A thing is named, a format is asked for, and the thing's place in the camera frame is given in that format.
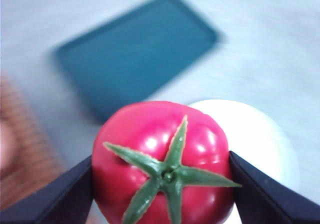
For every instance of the red tomato with green stem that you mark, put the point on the red tomato with green stem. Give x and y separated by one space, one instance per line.
140 134

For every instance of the pale grey round plate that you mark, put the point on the pale grey round plate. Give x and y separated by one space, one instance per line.
262 139

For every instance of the brown woven wicker basket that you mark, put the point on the brown woven wicker basket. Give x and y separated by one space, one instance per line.
22 144

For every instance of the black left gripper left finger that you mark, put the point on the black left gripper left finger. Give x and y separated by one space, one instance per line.
57 204

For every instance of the black rectangular tray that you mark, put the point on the black rectangular tray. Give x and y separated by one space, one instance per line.
135 56

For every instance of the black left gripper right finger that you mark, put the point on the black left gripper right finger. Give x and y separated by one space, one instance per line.
270 201

